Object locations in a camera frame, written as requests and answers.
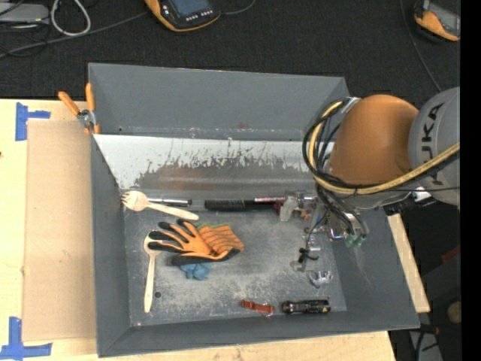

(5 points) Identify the wooden fork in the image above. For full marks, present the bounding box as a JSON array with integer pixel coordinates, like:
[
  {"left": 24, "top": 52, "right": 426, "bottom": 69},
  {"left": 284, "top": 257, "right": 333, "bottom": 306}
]
[{"left": 120, "top": 190, "right": 200, "bottom": 222}]

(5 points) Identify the silver metal pen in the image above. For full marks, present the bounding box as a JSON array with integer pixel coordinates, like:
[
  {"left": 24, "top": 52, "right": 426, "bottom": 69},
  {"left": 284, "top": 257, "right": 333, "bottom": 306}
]
[{"left": 147, "top": 197, "right": 193, "bottom": 208}]

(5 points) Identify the small silver toy animal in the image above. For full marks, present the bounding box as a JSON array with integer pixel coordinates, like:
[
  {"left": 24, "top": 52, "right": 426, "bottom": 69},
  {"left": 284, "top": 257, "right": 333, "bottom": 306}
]
[{"left": 308, "top": 270, "right": 334, "bottom": 288}]

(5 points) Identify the blue crumpled lump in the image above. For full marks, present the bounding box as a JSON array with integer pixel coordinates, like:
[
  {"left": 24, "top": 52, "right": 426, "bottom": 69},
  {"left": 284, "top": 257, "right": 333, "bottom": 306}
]
[{"left": 180, "top": 262, "right": 212, "bottom": 281}]

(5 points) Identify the black-handled red tool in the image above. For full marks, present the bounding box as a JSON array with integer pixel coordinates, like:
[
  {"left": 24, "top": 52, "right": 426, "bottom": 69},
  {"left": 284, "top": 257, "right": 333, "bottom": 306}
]
[{"left": 204, "top": 196, "right": 287, "bottom": 213}]

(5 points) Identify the red-brown plastic clip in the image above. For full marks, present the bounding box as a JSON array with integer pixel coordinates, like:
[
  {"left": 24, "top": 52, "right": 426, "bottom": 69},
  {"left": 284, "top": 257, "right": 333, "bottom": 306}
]
[{"left": 240, "top": 299, "right": 276, "bottom": 317}]

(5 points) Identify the black flashlight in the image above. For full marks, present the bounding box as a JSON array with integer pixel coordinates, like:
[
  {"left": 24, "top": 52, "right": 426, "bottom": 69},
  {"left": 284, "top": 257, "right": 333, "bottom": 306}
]
[{"left": 281, "top": 299, "right": 332, "bottom": 314}]

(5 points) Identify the wooden spoon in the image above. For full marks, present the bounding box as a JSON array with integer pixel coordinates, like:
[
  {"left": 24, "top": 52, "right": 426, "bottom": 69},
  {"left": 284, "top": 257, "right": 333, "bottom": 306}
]
[{"left": 144, "top": 234, "right": 163, "bottom": 314}]

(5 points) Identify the black cylinder on white bracket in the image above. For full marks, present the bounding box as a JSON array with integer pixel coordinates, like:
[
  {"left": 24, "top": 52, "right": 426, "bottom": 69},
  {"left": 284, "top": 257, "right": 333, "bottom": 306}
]
[{"left": 383, "top": 190, "right": 433, "bottom": 214}]

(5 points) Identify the grey metal bin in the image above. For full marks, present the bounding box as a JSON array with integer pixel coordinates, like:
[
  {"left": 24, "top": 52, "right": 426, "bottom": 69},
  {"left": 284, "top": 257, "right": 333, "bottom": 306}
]
[{"left": 87, "top": 62, "right": 421, "bottom": 357}]

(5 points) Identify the brown cardboard board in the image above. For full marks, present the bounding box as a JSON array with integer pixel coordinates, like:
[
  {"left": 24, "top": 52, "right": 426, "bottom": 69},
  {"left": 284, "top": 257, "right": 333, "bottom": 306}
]
[{"left": 21, "top": 118, "right": 97, "bottom": 342}]

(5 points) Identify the orange and black work glove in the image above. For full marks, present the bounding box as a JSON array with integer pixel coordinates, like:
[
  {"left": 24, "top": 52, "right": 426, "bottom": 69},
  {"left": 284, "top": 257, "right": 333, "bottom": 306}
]
[{"left": 147, "top": 219, "right": 246, "bottom": 267}]

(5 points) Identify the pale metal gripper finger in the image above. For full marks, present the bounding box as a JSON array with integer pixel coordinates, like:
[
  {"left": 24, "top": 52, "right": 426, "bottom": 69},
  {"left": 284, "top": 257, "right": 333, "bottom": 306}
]
[
  {"left": 291, "top": 244, "right": 322, "bottom": 273},
  {"left": 280, "top": 190, "right": 316, "bottom": 222}
]

